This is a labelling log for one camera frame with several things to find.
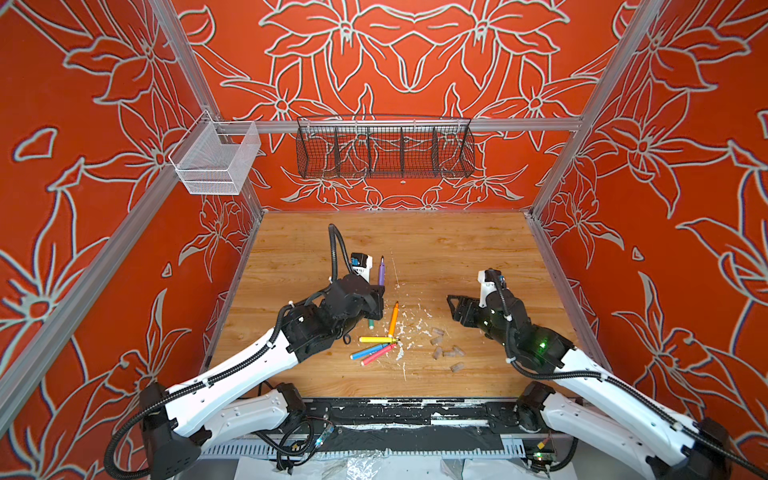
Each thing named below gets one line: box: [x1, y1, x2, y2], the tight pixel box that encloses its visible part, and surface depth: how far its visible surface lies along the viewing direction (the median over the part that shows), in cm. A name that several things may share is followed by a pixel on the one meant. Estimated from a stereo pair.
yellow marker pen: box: [359, 336, 398, 343], surface depth 87 cm
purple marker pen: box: [378, 255, 386, 286], surface depth 72 cm
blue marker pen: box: [350, 343, 389, 360], surface depth 85 cm
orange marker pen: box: [388, 301, 400, 337], surface depth 91 cm
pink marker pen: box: [361, 344, 397, 366], surface depth 85 cm
